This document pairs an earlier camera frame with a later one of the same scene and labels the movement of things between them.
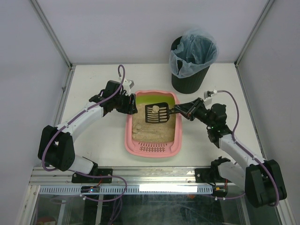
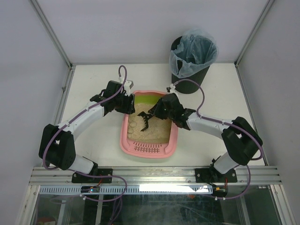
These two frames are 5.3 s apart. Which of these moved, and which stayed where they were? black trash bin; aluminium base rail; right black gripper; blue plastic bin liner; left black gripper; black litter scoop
Moved: right black gripper; black litter scoop
Stayed: aluminium base rail; black trash bin; blue plastic bin liner; left black gripper
